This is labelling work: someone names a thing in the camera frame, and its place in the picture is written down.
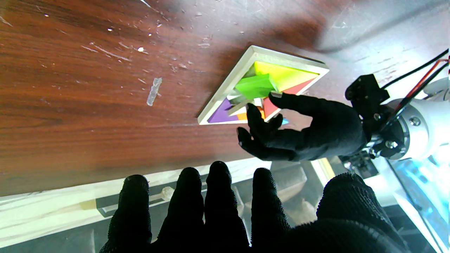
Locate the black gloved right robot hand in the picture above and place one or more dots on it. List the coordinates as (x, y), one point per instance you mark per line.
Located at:
(221, 218)

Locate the square wooden puzzle tray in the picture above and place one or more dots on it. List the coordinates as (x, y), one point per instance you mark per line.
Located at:
(232, 88)

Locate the green tangram square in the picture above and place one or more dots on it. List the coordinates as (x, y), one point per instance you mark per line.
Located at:
(255, 88)

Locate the small cream tangram triangle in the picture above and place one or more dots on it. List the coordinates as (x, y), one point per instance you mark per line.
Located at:
(240, 105)

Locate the large red tangram triangle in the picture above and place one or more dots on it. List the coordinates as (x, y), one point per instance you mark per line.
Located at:
(295, 89)

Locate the purple tangram triangle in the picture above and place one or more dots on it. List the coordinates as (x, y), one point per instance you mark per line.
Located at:
(221, 114)

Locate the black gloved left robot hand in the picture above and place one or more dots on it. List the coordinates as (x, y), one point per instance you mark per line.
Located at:
(316, 133)

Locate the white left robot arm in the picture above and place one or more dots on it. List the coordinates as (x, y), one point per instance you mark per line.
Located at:
(422, 130)

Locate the orange tangram parallelogram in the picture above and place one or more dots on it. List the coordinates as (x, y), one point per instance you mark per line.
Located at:
(242, 116)

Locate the brown sofa cushion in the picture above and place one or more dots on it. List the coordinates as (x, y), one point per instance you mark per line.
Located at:
(304, 211)

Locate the grey tape strip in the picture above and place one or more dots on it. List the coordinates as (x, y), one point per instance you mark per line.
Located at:
(154, 91)

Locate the large yellow tangram triangle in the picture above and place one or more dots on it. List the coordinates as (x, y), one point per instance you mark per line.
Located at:
(288, 75)

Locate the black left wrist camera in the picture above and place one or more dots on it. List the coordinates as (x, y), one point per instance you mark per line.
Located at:
(367, 93)

